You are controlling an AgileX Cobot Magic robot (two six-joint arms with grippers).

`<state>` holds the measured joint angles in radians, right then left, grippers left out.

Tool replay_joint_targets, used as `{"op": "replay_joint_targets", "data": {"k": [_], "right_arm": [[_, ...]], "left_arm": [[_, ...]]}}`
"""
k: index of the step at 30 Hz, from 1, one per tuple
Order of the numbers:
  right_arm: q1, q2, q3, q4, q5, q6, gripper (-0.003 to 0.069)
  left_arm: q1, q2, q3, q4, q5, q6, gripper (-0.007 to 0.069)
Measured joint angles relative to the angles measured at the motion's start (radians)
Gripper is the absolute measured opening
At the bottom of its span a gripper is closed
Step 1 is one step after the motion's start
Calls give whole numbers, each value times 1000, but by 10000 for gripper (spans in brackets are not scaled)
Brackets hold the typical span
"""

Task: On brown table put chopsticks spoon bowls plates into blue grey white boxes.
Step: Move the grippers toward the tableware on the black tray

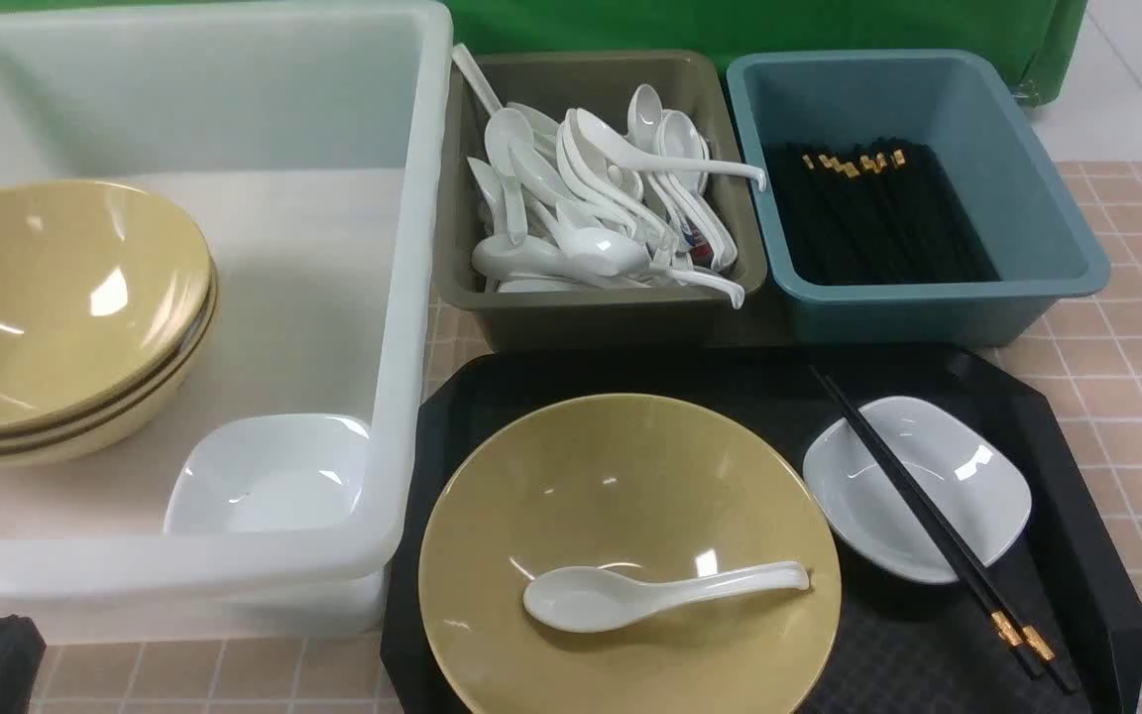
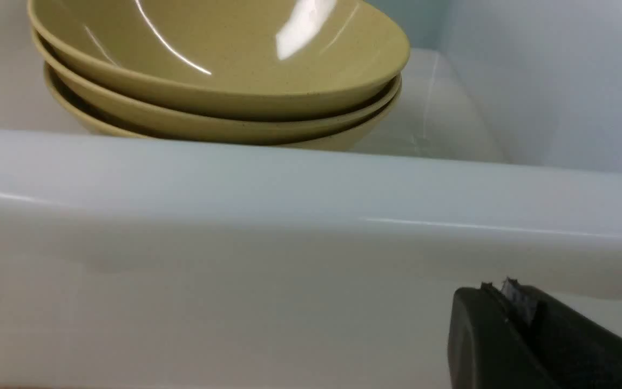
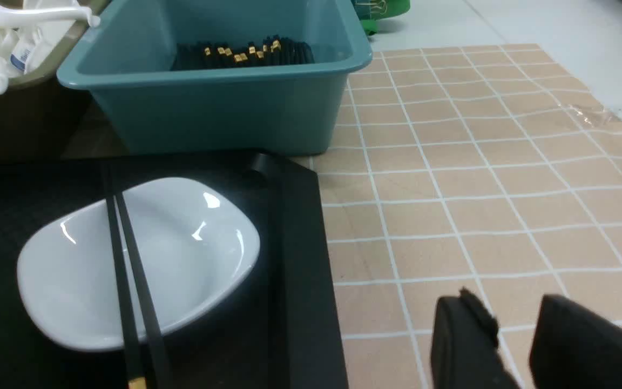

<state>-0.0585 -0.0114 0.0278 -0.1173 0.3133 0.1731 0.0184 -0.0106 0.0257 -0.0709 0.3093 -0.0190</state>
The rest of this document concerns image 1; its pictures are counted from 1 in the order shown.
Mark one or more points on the yellow noodle bowl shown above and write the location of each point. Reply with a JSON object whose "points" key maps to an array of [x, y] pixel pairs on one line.
{"points": [[653, 489]]}

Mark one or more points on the white ceramic soup spoon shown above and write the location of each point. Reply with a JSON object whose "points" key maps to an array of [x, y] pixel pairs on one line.
{"points": [[588, 600]]}

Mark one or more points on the white square sauce dish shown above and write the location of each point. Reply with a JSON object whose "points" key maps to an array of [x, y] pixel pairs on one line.
{"points": [[977, 488]]}

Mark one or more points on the black chopstick gold band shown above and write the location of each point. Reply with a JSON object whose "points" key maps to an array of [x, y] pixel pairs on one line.
{"points": [[1022, 640]]}

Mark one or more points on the bottom stacked yellow bowl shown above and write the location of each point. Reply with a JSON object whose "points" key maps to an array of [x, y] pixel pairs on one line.
{"points": [[113, 430]]}

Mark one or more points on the stacked yellow bowl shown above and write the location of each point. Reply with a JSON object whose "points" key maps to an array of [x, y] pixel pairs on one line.
{"points": [[113, 430], [99, 283], [64, 429]]}

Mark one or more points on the top stacked yellow bowl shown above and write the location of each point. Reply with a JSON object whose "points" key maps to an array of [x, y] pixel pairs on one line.
{"points": [[99, 283]]}

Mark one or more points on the middle stacked yellow bowl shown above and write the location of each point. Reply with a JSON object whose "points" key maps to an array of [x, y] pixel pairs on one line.
{"points": [[64, 429]]}

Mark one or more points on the pile of white spoons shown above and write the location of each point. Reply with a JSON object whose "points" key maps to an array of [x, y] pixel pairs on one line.
{"points": [[571, 203]]}

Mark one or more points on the olive plastic spoon bin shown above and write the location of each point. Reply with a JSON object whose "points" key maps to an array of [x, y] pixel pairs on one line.
{"points": [[603, 83]]}

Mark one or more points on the white dish inside tub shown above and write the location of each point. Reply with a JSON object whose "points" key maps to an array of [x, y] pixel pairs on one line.
{"points": [[273, 473]]}

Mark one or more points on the large white plastic tub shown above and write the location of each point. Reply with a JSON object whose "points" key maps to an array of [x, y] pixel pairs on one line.
{"points": [[304, 138]]}

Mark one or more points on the bundle of black chopsticks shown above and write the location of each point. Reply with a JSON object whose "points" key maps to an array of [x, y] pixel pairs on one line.
{"points": [[883, 213]]}

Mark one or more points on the teal plastic chopstick bin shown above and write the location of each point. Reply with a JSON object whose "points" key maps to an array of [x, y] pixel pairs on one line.
{"points": [[1033, 229]]}

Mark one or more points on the checked beige table mat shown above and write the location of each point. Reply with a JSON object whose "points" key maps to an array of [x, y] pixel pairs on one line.
{"points": [[1084, 356]]}

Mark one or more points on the green cloth backdrop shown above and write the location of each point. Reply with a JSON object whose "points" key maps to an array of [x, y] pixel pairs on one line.
{"points": [[1031, 44]]}

